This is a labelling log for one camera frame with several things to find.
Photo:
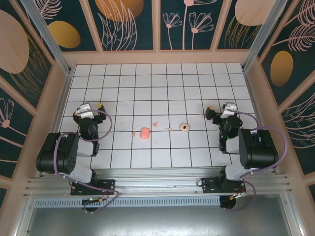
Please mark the aluminium corner post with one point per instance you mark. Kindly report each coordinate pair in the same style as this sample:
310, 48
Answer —
49, 39
261, 34

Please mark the small green circuit board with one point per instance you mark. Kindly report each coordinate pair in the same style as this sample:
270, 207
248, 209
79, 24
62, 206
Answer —
92, 200

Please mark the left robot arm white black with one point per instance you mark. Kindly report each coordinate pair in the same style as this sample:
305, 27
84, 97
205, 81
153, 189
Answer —
61, 157

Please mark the grey metal sheet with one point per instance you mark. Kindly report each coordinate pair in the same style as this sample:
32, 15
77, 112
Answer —
157, 221

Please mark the pink earbud charging case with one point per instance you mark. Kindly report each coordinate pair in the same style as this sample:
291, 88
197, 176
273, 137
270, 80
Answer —
145, 133

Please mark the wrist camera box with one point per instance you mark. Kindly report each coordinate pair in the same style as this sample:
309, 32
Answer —
227, 111
85, 110

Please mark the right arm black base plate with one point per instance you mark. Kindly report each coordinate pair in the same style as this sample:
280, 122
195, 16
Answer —
209, 185

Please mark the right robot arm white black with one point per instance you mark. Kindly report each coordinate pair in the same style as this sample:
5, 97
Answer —
258, 150

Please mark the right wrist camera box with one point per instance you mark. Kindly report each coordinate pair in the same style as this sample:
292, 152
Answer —
227, 111

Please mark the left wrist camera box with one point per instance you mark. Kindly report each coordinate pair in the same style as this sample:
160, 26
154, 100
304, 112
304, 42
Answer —
85, 110

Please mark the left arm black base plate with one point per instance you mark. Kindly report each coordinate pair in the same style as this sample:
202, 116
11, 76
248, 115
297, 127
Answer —
108, 184

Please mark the aluminium mounting rail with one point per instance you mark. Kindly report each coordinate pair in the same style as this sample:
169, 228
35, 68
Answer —
157, 179

